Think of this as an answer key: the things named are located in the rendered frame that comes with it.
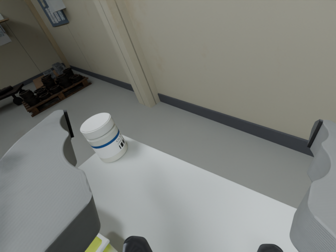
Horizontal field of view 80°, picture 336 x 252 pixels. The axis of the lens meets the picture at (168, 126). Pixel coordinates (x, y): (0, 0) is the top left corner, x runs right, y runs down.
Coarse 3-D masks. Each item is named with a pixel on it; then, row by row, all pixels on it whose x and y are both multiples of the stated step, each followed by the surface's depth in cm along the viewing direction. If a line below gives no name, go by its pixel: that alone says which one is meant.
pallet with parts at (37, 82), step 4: (52, 64) 533; (56, 64) 521; (60, 64) 501; (56, 68) 491; (60, 68) 491; (64, 68) 501; (44, 72) 477; (48, 72) 481; (52, 72) 488; (56, 72) 538; (60, 72) 492; (40, 76) 570; (52, 76) 487; (56, 76) 507; (36, 80) 543; (40, 80) 528; (36, 84) 505; (40, 84) 491; (36, 88) 474
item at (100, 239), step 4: (96, 236) 25; (100, 236) 25; (104, 236) 25; (96, 240) 24; (100, 240) 24; (104, 240) 24; (108, 240) 24; (92, 244) 24; (96, 244) 24; (100, 244) 24; (104, 244) 24; (108, 244) 25; (88, 248) 24; (92, 248) 24; (96, 248) 24; (100, 248) 24; (104, 248) 24; (108, 248) 25; (112, 248) 26
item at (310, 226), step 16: (320, 128) 10; (320, 144) 9; (320, 160) 8; (320, 176) 8; (320, 192) 6; (304, 208) 6; (320, 208) 6; (304, 224) 6; (320, 224) 5; (304, 240) 6; (320, 240) 5
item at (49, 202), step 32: (32, 128) 9; (64, 128) 10; (0, 160) 7; (32, 160) 7; (64, 160) 7; (0, 192) 6; (32, 192) 6; (64, 192) 6; (0, 224) 5; (32, 224) 5; (64, 224) 5; (96, 224) 6
